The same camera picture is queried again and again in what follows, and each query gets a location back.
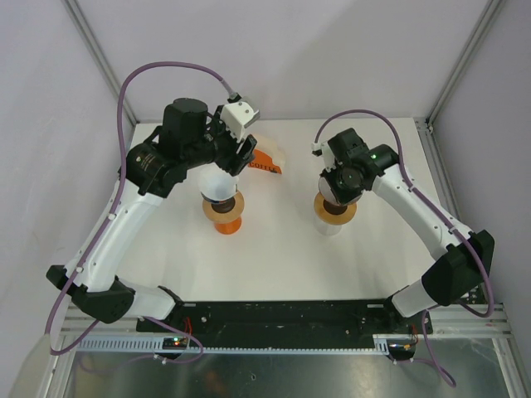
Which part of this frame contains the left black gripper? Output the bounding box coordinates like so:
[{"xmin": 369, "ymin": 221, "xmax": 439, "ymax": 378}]
[{"xmin": 183, "ymin": 105, "xmax": 256, "ymax": 176}]

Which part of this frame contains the white paper coffee filter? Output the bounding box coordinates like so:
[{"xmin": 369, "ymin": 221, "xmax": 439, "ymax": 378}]
[{"xmin": 198, "ymin": 164, "xmax": 239, "ymax": 200}]

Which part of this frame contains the orange coffee filter box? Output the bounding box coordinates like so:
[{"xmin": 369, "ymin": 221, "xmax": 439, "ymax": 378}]
[{"xmin": 249, "ymin": 134, "xmax": 286, "ymax": 174}]

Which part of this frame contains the clear glass carafe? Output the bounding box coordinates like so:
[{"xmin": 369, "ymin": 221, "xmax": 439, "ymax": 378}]
[{"xmin": 315, "ymin": 219, "xmax": 342, "ymax": 236}]

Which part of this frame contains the wooden dripper stand ring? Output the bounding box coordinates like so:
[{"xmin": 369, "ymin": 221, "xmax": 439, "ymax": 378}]
[{"xmin": 202, "ymin": 191, "xmax": 245, "ymax": 226}]

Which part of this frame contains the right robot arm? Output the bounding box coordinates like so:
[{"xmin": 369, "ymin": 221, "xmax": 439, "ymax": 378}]
[{"xmin": 312, "ymin": 129, "xmax": 494, "ymax": 332}]

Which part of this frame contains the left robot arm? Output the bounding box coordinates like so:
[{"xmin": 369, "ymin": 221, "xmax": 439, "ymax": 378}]
[{"xmin": 46, "ymin": 98, "xmax": 260, "ymax": 332}]

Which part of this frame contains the orange glass carafe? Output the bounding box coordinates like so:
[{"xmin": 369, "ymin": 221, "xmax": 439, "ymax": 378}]
[{"xmin": 214, "ymin": 217, "xmax": 242, "ymax": 235}]

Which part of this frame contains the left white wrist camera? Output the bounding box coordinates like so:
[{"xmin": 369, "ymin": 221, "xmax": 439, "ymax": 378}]
[{"xmin": 220, "ymin": 97, "xmax": 260, "ymax": 143}]

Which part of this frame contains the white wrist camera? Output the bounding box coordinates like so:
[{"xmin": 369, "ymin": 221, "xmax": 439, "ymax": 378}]
[
  {"xmin": 220, "ymin": 97, "xmax": 260, "ymax": 143},
  {"xmin": 311, "ymin": 142, "xmax": 335, "ymax": 170}
]

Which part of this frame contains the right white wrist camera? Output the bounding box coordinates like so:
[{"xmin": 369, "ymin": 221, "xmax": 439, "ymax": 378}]
[{"xmin": 311, "ymin": 142, "xmax": 335, "ymax": 170}]

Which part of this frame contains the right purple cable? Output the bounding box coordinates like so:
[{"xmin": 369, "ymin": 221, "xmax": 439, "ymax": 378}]
[{"xmin": 314, "ymin": 109, "xmax": 495, "ymax": 389}]

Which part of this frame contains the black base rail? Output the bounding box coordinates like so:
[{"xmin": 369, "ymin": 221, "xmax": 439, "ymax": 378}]
[{"xmin": 135, "ymin": 298, "xmax": 432, "ymax": 350}]

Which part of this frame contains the white cable duct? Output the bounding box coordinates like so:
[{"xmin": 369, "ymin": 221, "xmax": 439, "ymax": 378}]
[{"xmin": 76, "ymin": 334, "xmax": 422, "ymax": 356}]

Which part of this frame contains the aluminium frame post left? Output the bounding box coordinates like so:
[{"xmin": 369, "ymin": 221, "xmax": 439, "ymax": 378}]
[{"xmin": 61, "ymin": 0, "xmax": 121, "ymax": 100}]

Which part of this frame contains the aluminium frame post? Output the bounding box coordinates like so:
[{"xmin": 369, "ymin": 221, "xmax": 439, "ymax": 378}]
[
  {"xmin": 61, "ymin": 0, "xmax": 121, "ymax": 100},
  {"xmin": 425, "ymin": 0, "xmax": 506, "ymax": 132}
]

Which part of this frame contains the aluminium frame post right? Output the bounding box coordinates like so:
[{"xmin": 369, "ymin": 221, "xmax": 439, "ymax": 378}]
[{"xmin": 425, "ymin": 0, "xmax": 506, "ymax": 132}]

